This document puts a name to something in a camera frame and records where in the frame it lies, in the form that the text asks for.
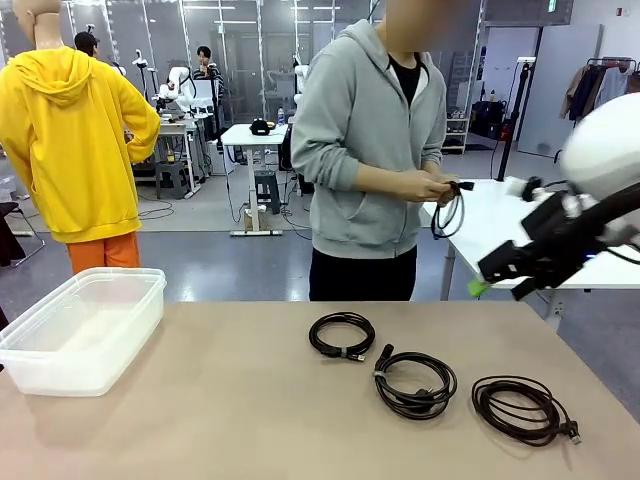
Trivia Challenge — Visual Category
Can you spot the black metal chair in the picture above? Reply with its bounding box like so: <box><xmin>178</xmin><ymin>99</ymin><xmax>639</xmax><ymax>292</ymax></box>
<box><xmin>0</xmin><ymin>201</ymin><xmax>46</xmax><ymax>269</ymax></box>

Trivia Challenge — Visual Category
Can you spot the background person with black cap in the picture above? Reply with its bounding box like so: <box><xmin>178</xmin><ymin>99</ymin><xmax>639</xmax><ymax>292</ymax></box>
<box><xmin>73</xmin><ymin>30</ymin><xmax>102</xmax><ymax>59</ymax></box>

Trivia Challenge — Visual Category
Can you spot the black clothes rack with garments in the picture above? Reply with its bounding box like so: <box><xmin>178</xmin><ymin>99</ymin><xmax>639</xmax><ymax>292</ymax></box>
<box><xmin>558</xmin><ymin>56</ymin><xmax>640</xmax><ymax>164</ymax></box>

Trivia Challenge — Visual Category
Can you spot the thin dark brown cable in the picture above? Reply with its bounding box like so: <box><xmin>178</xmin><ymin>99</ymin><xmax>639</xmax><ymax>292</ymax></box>
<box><xmin>471</xmin><ymin>374</ymin><xmax>582</xmax><ymax>447</ymax></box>

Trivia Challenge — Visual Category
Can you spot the black power cable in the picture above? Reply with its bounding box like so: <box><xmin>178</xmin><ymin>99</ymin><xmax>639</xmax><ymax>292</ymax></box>
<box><xmin>372</xmin><ymin>343</ymin><xmax>459</xmax><ymax>421</ymax></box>

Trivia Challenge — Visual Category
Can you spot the short black cable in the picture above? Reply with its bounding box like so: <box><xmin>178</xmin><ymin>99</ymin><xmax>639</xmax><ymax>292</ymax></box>
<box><xmin>430</xmin><ymin>180</ymin><xmax>476</xmax><ymax>240</ymax></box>

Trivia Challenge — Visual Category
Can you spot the person's left hand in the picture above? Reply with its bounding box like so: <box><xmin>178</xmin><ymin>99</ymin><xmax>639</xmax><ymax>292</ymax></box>
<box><xmin>423</xmin><ymin>166</ymin><xmax>460</xmax><ymax>190</ymax></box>

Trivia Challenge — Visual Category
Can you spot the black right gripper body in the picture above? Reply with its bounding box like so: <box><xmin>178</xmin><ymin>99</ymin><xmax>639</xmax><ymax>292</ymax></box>
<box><xmin>521</xmin><ymin>191</ymin><xmax>610</xmax><ymax>290</ymax></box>

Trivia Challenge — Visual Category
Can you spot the person's right hand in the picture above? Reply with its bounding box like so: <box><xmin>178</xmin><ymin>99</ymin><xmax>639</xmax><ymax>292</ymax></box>
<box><xmin>398</xmin><ymin>172</ymin><xmax>452</xmax><ymax>204</ymax></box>

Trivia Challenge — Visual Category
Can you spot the person in grey hoodie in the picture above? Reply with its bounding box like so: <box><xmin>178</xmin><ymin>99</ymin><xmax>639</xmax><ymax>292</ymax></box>
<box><xmin>291</xmin><ymin>0</ymin><xmax>448</xmax><ymax>302</ymax></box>

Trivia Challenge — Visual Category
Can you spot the white standing desk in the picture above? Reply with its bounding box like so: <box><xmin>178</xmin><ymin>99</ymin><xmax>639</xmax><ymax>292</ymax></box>
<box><xmin>220</xmin><ymin>123</ymin><xmax>292</xmax><ymax>237</ymax></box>

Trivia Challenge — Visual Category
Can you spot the person's left forearm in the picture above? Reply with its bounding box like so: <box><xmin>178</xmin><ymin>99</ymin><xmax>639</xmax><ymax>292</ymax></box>
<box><xmin>418</xmin><ymin>134</ymin><xmax>447</xmax><ymax>174</ymax></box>

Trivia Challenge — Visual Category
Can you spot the mannequin in yellow hoodie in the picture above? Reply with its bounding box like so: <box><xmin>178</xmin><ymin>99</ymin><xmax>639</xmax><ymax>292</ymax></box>
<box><xmin>0</xmin><ymin>0</ymin><xmax>161</xmax><ymax>275</ymax></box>

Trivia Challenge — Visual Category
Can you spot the grey step stool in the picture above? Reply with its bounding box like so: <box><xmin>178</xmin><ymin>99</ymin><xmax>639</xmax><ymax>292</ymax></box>
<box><xmin>154</xmin><ymin>160</ymin><xmax>190</xmax><ymax>200</ymax></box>

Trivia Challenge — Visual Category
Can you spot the large white table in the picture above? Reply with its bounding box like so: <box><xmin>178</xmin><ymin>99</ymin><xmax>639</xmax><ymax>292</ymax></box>
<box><xmin>422</xmin><ymin>177</ymin><xmax>640</xmax><ymax>321</ymax></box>

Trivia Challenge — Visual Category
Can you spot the background person in striped shirt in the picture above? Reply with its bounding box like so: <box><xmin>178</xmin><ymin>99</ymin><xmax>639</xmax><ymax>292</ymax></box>
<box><xmin>192</xmin><ymin>45</ymin><xmax>225</xmax><ymax>142</ymax></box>

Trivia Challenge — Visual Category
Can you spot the person's right forearm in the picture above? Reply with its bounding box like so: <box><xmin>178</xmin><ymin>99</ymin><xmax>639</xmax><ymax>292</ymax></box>
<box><xmin>292</xmin><ymin>147</ymin><xmax>404</xmax><ymax>200</ymax></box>

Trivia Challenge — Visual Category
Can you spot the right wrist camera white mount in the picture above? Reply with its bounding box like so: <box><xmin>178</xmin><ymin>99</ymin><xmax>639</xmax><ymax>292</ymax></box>
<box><xmin>507</xmin><ymin>174</ymin><xmax>552</xmax><ymax>204</ymax></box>

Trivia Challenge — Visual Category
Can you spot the black braided right arm sleeve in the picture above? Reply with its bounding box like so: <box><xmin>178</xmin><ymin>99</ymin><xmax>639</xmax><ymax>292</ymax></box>
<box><xmin>569</xmin><ymin>180</ymin><xmax>640</xmax><ymax>244</ymax></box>

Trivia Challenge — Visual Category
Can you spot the clear plastic storage container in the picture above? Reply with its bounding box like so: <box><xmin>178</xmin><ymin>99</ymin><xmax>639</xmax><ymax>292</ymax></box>
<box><xmin>0</xmin><ymin>267</ymin><xmax>167</xmax><ymax>398</ymax></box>

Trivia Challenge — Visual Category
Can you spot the black USB cable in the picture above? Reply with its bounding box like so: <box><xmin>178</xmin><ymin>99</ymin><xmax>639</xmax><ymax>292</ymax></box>
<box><xmin>308</xmin><ymin>312</ymin><xmax>377</xmax><ymax>365</ymax></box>

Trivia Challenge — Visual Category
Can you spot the white shoe rack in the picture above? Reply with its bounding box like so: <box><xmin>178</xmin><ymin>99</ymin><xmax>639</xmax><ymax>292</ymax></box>
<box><xmin>442</xmin><ymin>115</ymin><xmax>472</xmax><ymax>155</ymax></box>

